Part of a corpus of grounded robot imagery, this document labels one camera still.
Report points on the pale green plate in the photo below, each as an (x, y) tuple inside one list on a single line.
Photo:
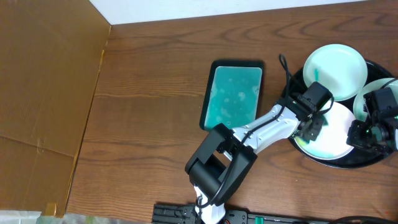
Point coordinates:
[(339, 68), (359, 103)]

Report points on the brown cardboard panel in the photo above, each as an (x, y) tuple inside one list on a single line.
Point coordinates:
[(51, 54)]

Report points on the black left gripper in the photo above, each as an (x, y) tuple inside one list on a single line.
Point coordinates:
[(313, 130)]

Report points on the white plate front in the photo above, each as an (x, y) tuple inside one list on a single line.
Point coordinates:
[(331, 143)]

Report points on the round black serving tray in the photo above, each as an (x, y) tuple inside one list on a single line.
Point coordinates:
[(356, 158)]

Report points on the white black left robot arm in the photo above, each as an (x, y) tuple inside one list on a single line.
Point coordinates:
[(224, 158)]

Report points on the black rectangular soap water tray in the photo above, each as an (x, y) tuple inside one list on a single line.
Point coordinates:
[(232, 93)]

